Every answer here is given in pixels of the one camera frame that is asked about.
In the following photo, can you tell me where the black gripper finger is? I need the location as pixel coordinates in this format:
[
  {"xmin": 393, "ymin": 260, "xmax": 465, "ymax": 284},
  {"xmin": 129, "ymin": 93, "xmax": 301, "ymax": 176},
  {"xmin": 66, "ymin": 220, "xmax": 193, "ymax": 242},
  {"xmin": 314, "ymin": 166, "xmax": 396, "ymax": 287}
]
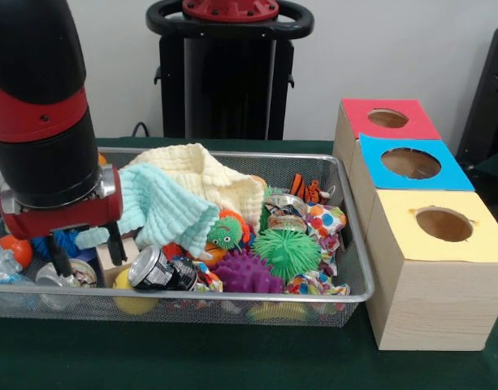
[
  {"xmin": 46, "ymin": 233, "xmax": 74, "ymax": 278},
  {"xmin": 105, "ymin": 221, "xmax": 128, "ymax": 267}
]

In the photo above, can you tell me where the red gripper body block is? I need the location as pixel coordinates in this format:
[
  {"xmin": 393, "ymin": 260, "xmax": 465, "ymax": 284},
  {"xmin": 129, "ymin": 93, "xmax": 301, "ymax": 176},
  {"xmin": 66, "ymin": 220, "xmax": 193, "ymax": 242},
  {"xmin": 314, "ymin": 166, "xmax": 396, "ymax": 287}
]
[{"xmin": 0, "ymin": 165, "xmax": 124, "ymax": 241}]

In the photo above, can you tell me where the clear bottle blue label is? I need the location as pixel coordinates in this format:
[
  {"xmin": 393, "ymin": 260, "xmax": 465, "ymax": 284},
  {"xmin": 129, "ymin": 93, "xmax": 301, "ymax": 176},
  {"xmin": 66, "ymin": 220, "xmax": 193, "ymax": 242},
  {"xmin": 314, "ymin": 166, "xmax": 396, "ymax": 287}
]
[{"xmin": 0, "ymin": 266, "xmax": 30, "ymax": 286}]

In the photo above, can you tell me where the orange striped tiger plush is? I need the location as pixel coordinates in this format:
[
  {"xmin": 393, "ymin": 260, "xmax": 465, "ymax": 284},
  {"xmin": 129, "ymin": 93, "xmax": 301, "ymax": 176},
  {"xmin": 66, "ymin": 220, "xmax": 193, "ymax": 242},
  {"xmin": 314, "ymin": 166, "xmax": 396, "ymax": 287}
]
[{"xmin": 288, "ymin": 173, "xmax": 336, "ymax": 205}]

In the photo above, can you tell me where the clear mesh bin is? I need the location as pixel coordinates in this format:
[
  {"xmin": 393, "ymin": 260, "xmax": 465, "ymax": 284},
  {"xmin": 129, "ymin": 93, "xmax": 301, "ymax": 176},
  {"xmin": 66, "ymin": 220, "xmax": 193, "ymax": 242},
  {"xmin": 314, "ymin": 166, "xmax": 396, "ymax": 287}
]
[{"xmin": 0, "ymin": 145, "xmax": 376, "ymax": 328}]

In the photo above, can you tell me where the wooden box with three holes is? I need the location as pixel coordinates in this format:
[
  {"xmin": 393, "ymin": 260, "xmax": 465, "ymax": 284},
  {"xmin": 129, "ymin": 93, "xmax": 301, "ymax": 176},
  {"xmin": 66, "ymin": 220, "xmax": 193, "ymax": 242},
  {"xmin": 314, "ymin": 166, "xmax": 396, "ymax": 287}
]
[{"xmin": 332, "ymin": 97, "xmax": 498, "ymax": 353}]

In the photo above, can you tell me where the blue fuzzy toy with eyes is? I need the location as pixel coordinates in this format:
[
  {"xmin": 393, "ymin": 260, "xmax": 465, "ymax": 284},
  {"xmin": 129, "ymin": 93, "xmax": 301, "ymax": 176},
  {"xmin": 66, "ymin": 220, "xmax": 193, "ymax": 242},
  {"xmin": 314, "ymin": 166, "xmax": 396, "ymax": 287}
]
[{"xmin": 31, "ymin": 229, "xmax": 81, "ymax": 261}]

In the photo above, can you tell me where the crushed black can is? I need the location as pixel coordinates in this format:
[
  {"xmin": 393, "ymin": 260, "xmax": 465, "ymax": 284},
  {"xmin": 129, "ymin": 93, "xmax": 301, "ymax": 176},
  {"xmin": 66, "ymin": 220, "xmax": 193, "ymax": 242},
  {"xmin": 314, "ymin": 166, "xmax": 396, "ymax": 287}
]
[{"xmin": 128, "ymin": 245, "xmax": 199, "ymax": 292}]

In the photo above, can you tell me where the mint green cloth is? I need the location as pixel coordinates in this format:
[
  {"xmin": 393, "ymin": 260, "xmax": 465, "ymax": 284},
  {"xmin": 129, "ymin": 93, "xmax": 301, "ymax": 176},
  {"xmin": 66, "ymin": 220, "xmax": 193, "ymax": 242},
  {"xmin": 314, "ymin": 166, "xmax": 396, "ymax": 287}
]
[{"xmin": 76, "ymin": 162, "xmax": 220, "ymax": 258}]

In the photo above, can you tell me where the green and orange puffer toy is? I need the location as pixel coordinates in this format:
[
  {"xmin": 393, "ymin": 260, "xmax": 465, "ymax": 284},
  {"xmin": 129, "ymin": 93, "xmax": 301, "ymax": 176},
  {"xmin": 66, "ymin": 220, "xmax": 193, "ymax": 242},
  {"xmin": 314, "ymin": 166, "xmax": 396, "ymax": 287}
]
[{"xmin": 207, "ymin": 210, "xmax": 249, "ymax": 251}]

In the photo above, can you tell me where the cream cloth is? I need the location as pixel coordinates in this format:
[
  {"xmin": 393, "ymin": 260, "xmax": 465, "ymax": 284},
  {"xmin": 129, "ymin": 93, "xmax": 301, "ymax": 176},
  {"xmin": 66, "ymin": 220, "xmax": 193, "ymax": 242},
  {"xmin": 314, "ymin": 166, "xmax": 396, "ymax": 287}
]
[{"xmin": 126, "ymin": 144, "xmax": 266, "ymax": 236}]

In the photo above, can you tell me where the purple spiky rubber ball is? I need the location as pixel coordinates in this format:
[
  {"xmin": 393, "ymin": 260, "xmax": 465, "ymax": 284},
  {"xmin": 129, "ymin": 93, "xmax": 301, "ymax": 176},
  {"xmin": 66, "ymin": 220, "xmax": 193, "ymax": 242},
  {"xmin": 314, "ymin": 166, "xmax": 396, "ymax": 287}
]
[{"xmin": 211, "ymin": 249, "xmax": 284, "ymax": 294}]

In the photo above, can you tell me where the green spiky rubber ball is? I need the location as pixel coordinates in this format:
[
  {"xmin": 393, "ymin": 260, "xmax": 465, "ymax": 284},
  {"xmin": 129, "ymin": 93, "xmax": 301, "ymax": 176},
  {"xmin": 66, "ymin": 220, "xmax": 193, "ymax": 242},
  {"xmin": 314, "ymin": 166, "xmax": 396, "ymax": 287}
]
[{"xmin": 254, "ymin": 227, "xmax": 323, "ymax": 282}]

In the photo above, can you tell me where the black standing panel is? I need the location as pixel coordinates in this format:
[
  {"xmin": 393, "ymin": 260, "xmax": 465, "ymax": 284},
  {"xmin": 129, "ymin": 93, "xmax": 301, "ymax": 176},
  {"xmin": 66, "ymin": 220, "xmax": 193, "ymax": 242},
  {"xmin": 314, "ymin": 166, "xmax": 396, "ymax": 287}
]
[{"xmin": 455, "ymin": 26, "xmax": 498, "ymax": 171}]

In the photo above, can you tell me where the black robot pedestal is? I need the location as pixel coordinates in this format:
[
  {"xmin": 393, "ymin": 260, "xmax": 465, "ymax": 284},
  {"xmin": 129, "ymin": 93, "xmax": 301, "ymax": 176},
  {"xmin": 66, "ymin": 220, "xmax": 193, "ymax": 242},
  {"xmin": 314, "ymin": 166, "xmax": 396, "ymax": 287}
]
[{"xmin": 145, "ymin": 0, "xmax": 315, "ymax": 141}]

